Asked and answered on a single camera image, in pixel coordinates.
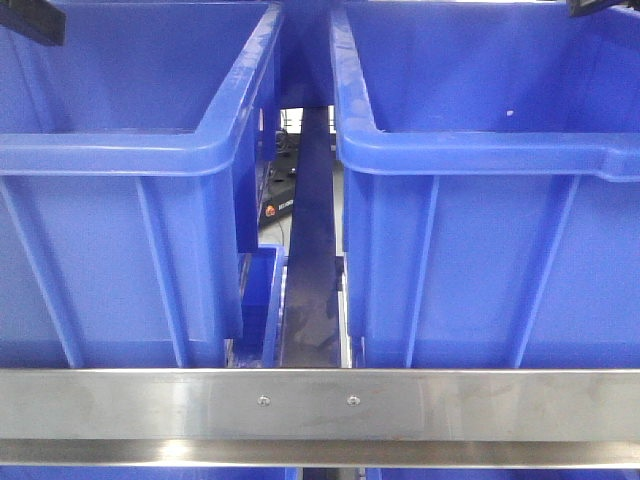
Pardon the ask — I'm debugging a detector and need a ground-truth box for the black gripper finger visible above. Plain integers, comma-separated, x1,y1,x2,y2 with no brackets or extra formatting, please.
568,0,639,17
1,0,66,46

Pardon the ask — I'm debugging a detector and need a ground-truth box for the blue plastic bin front left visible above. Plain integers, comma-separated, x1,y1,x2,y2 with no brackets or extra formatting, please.
1,1,284,369

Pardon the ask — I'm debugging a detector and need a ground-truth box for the blue plastic bin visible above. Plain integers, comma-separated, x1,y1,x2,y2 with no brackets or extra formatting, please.
330,2,639,368
1,1,284,369

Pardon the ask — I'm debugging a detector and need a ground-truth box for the blue plastic bin front right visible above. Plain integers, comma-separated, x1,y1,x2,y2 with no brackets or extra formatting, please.
330,2,639,368

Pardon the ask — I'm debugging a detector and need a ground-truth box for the small blue bin below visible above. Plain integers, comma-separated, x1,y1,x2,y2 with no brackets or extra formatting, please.
226,244,287,368

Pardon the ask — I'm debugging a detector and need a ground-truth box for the steel centre divider rail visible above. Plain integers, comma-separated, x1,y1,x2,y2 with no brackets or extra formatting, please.
280,107,340,368

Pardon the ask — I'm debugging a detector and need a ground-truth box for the steel shelf front rail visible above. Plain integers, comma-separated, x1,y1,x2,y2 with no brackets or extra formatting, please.
1,369,639,469

